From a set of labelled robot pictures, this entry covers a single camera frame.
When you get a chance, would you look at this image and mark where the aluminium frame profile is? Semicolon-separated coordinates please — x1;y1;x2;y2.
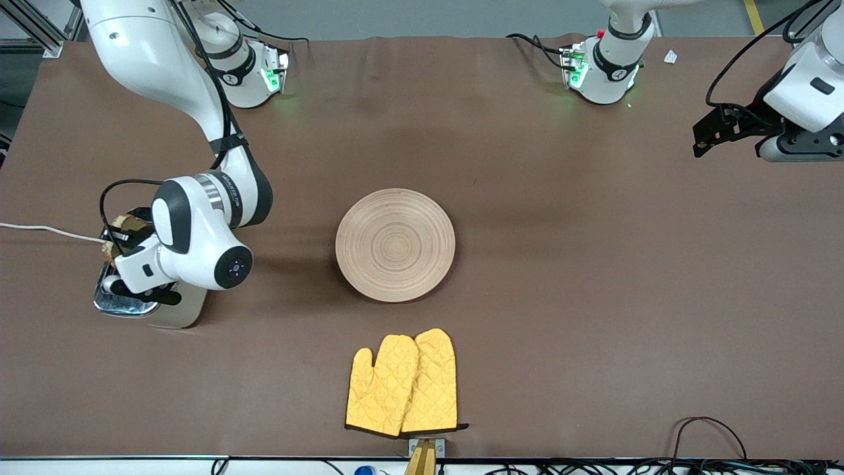
0;0;86;59

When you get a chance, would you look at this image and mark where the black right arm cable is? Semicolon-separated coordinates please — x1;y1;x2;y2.
99;0;233;232

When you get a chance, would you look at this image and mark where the black looped cable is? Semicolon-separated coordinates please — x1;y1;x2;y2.
669;416;749;462

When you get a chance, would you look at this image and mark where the chrome and beige toaster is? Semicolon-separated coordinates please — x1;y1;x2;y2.
93;224;209;329

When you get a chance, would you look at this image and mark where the brown bread slice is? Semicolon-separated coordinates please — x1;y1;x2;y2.
101;212;154;265

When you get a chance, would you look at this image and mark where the brown table cover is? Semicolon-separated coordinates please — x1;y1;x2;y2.
0;34;844;460

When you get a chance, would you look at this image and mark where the yellow wooden stick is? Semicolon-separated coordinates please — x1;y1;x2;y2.
404;440;437;475

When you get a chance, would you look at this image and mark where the round wooden plate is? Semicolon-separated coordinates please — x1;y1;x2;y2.
335;189;456;303

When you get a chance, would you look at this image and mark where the black base cable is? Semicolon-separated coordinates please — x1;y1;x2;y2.
218;0;309;51
506;33;570;72

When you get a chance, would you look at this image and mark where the black right base cable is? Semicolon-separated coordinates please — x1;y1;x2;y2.
218;0;309;51

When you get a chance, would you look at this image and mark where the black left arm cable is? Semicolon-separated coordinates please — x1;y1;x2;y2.
705;0;844;111

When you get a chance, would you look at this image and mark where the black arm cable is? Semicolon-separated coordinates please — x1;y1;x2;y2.
99;0;233;232
705;0;844;111

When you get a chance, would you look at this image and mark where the black left base cable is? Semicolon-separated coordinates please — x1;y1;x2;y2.
506;33;570;72

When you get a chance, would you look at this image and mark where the white toaster power cord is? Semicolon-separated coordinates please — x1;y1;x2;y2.
0;222;107;244

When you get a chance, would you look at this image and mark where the yellow quilted oven mitt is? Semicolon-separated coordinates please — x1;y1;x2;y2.
346;334;420;437
401;328;470;436

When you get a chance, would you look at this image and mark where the black cable bundle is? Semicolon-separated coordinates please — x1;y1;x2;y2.
435;458;844;475

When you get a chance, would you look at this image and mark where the small metal bracket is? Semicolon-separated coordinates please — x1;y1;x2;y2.
408;437;446;459

